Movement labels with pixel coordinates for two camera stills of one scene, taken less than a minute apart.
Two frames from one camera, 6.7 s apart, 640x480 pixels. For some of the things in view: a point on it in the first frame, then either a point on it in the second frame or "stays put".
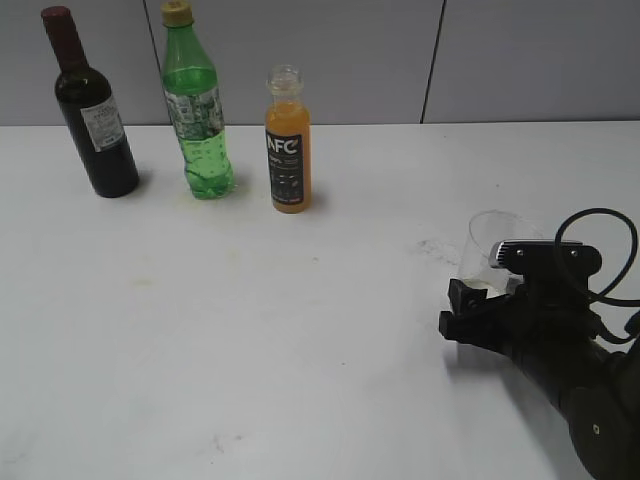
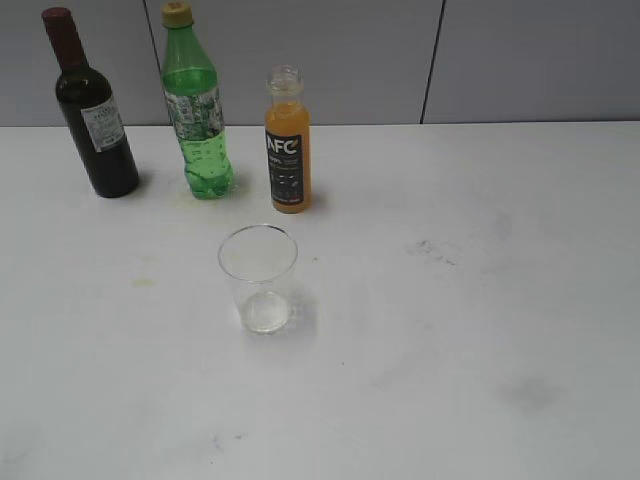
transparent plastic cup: [486, 230] -> [260, 260]
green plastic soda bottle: [194, 105] stays put
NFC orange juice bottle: [288, 141] stays put
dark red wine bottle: [89, 112] stays put
